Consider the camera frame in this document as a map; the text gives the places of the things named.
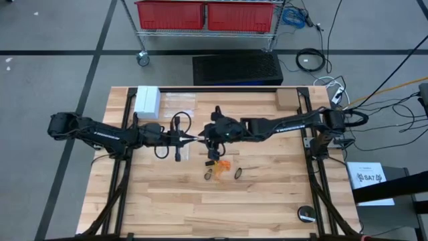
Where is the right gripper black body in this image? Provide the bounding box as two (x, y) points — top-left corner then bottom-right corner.
(203, 106), (244, 161)

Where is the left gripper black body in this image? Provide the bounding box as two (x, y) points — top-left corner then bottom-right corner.
(162, 114), (184, 163)

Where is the white cardboard box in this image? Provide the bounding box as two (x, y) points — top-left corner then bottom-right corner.
(133, 85), (162, 121)

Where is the black perforated platform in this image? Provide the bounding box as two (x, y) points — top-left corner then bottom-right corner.
(192, 50), (284, 86)

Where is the brown cardboard box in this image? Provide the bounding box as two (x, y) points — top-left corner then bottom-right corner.
(275, 88), (301, 111)

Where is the black tape roll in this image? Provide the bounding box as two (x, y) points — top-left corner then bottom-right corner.
(297, 205), (317, 224)

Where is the red plastic storage bin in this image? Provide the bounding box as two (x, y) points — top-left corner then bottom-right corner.
(206, 1), (276, 33)
(134, 0), (206, 31)

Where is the white power strip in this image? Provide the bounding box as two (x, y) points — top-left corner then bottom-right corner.
(330, 85), (345, 105)

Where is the white printed paper sheet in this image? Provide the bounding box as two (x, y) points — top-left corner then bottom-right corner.
(346, 161), (396, 207)

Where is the black beam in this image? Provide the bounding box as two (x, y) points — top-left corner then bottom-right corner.
(352, 169), (428, 204)

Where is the grey cabinet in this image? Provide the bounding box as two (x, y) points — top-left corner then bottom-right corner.
(354, 166), (423, 237)

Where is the dark grey device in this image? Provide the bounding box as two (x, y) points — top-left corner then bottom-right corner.
(417, 82), (428, 118)

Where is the black camera cable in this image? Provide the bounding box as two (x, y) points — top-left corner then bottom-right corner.
(171, 111), (193, 135)

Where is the black cable coil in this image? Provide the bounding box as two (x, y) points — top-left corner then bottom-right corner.
(295, 48), (327, 74)

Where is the white cable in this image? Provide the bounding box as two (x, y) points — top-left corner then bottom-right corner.
(313, 75), (351, 105)

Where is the blue cable coil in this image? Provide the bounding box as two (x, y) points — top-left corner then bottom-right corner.
(282, 6), (308, 30)

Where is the thin black floor cable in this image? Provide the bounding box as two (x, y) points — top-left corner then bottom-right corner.
(326, 0), (344, 74)

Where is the orange floor cable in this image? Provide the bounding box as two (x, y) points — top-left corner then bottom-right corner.
(340, 76), (428, 110)

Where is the thick black cable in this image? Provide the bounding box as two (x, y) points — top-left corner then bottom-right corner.
(347, 42), (428, 110)

